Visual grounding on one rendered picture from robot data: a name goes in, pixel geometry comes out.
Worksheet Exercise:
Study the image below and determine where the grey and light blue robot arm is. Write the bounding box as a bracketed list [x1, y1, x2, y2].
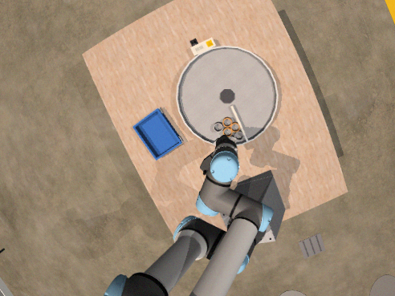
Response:
[104, 146, 274, 296]

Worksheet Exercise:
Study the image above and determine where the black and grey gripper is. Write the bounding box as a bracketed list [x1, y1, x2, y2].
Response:
[200, 135, 238, 175]

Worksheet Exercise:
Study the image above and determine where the blue crate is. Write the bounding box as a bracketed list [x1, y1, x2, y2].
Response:
[133, 107, 184, 160]

